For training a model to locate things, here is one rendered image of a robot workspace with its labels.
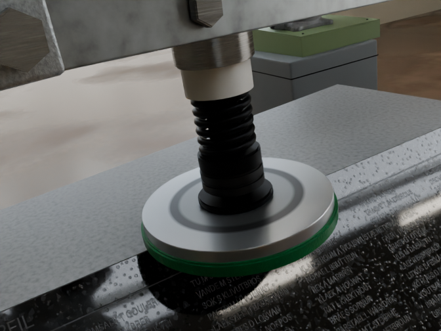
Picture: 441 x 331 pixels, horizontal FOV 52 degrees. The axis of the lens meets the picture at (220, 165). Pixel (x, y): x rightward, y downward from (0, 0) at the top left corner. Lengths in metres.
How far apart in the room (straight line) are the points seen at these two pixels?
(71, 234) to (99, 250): 0.07
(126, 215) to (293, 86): 1.10
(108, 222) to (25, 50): 0.38
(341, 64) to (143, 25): 1.44
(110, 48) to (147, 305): 0.29
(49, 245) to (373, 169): 0.45
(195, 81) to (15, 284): 0.30
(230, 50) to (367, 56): 1.43
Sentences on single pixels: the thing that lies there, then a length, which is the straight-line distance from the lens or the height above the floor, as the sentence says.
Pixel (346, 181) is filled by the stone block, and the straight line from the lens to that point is 0.65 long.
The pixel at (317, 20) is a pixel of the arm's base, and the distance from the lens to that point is 1.80.
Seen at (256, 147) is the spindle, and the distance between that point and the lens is 0.47.
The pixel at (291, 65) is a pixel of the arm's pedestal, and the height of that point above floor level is 0.79.
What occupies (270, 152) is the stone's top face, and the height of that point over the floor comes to 0.84.
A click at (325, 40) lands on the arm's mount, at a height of 0.84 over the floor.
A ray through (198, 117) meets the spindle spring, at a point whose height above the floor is 0.99.
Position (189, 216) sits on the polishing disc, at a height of 0.89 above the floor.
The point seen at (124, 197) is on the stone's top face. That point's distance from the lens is 0.67.
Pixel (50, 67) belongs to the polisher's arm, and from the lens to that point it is 0.29.
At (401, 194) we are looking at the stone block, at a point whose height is 0.79.
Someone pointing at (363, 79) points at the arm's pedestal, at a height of 0.66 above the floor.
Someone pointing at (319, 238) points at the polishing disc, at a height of 0.87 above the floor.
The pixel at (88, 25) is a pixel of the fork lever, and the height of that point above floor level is 1.10.
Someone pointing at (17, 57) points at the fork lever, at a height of 1.09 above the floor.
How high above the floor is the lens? 1.12
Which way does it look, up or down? 23 degrees down
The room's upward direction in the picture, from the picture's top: 9 degrees counter-clockwise
